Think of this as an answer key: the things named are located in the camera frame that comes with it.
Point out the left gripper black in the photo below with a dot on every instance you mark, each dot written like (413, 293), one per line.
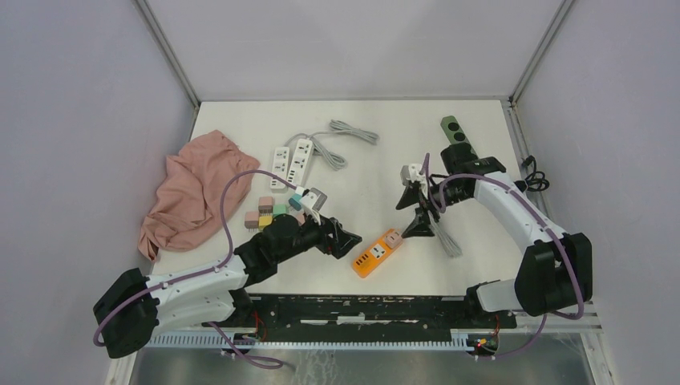
(342, 241)

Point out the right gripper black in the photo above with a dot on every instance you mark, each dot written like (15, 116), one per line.
(421, 225)

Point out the pink adapter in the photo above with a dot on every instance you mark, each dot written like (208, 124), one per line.
(393, 240)

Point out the orange power strip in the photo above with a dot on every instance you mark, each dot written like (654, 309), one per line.
(372, 257)

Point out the pink adapter plug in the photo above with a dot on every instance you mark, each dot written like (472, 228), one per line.
(265, 205)
(251, 220)
(300, 218)

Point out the teal USB adapter plug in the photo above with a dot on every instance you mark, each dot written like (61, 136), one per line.
(295, 202)

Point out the green USB adapter plug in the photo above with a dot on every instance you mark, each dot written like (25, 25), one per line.
(279, 209)

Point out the white slim power strip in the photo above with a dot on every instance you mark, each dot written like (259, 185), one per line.
(300, 161)

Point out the yellow adapter plug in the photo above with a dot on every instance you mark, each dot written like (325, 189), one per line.
(264, 221)

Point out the green power strip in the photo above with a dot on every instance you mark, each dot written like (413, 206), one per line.
(453, 131)

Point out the white USB power strip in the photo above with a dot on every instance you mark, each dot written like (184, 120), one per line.
(280, 168)

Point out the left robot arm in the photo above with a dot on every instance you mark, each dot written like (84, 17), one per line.
(137, 308)

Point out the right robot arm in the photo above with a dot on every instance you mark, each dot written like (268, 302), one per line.
(555, 274)

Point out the pink cloth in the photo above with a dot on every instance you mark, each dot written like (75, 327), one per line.
(188, 211)

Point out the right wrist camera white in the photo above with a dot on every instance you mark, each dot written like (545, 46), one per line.
(414, 176)

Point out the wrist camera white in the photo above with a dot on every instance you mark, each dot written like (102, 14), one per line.
(312, 200)
(414, 176)

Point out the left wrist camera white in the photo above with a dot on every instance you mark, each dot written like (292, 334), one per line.
(312, 200)

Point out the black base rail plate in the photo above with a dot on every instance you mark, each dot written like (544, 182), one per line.
(361, 318)

